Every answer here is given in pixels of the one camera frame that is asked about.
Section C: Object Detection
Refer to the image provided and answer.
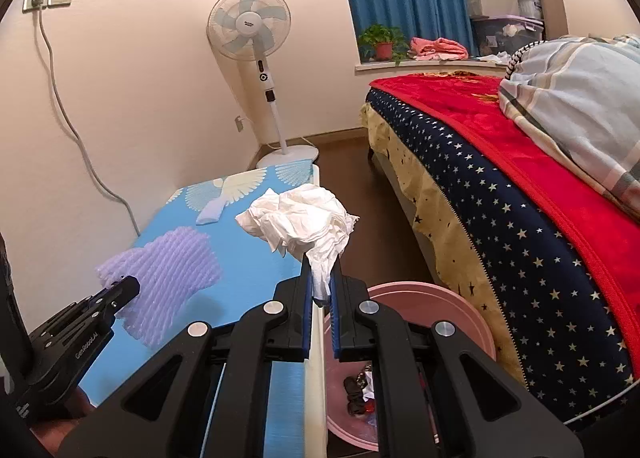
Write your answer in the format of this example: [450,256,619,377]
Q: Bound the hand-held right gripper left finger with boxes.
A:
[57,255,313,458]

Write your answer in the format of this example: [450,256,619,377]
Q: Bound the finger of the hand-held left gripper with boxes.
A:
[47,275,142,339]

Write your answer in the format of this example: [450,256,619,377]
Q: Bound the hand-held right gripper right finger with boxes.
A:
[327,255,586,458]

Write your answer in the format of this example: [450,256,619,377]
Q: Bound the purple foam net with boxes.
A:
[95,225,223,350]

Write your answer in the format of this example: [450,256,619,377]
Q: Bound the white tissue paper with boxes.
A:
[235,185,361,306]

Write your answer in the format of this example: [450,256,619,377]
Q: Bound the pink plastic bin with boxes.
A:
[320,282,497,451]

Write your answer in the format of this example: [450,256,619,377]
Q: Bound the person's left hand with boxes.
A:
[30,385,98,458]

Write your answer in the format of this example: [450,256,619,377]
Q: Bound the blue printed tablecloth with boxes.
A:
[75,163,321,458]

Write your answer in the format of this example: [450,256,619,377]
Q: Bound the yellow star bed skirt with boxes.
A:
[361,103,526,386]

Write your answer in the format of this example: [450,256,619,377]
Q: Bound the navy star blanket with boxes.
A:
[365,88,636,421]

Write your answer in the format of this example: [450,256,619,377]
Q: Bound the red blanket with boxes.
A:
[369,71,640,384]

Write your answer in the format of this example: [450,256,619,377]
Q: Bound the white windowsill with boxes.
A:
[355,60,508,75]

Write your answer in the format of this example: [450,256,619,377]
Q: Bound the potted green plant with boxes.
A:
[357,24,410,65]

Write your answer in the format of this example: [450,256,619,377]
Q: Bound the pink cloth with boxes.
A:
[410,37,471,62]

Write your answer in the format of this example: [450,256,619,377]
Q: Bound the white standing fan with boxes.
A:
[206,0,321,171]

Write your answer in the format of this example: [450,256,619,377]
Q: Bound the striped quilt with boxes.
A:
[498,33,640,214]

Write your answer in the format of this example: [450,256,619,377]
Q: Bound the clear plastic storage box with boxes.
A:
[471,14,546,59]

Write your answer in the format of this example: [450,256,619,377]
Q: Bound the grey cardboard box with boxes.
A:
[464,0,519,19]

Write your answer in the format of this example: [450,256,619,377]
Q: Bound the grey wall cable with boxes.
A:
[35,3,143,239]

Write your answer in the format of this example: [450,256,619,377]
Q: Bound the black and white braided cord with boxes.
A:
[505,41,543,82]

